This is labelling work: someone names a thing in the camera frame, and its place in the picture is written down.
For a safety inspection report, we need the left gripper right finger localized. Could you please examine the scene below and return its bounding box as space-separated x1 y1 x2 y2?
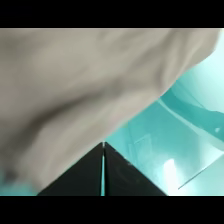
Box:
103 142 167 197

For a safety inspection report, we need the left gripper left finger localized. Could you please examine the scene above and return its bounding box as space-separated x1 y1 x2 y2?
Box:
37 142 103 197

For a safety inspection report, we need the brown T-shirt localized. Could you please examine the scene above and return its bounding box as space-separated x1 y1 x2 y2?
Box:
0 28 223 195

